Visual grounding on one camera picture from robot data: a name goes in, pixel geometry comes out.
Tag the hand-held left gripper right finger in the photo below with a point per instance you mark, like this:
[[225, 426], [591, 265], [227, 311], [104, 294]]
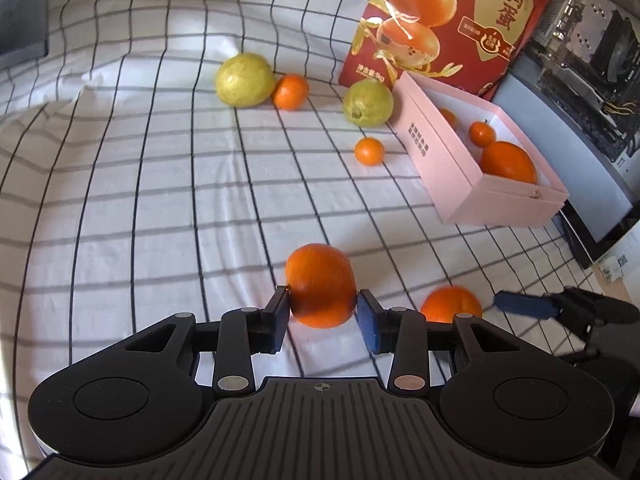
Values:
[[370, 325]]

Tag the green-yellow lemon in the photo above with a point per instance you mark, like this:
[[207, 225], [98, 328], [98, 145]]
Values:
[[245, 80]]

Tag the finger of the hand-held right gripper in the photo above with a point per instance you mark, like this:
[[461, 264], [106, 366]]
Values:
[[520, 304], [580, 350]]

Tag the dark flat panel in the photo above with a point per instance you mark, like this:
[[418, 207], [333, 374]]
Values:
[[22, 10]]

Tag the red printed food bag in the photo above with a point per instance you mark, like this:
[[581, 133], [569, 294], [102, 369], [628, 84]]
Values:
[[450, 35]]

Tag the black glass-sided computer case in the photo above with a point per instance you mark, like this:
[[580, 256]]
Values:
[[575, 85]]

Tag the small mandarin with stem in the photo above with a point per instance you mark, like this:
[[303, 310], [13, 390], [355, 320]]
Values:
[[482, 133]]

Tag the cardboard box with label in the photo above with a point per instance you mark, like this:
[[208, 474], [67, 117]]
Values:
[[620, 265]]

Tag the large smooth orange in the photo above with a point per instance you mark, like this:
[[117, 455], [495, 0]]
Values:
[[507, 162]]

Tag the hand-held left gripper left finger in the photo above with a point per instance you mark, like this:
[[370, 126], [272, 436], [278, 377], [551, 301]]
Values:
[[276, 320]]

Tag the green pear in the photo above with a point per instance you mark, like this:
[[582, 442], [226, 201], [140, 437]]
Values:
[[367, 102]]

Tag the medium wrinkled orange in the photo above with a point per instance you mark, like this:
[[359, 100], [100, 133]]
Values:
[[445, 305]]

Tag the white black-checked cloth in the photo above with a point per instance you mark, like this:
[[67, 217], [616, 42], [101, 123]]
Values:
[[150, 210]]

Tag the pink cardboard box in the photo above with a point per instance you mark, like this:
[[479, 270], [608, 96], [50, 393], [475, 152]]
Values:
[[440, 160]]

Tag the medium mandarin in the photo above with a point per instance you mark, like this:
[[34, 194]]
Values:
[[290, 92]]

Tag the large oval orange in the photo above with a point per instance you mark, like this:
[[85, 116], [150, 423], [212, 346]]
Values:
[[320, 280]]

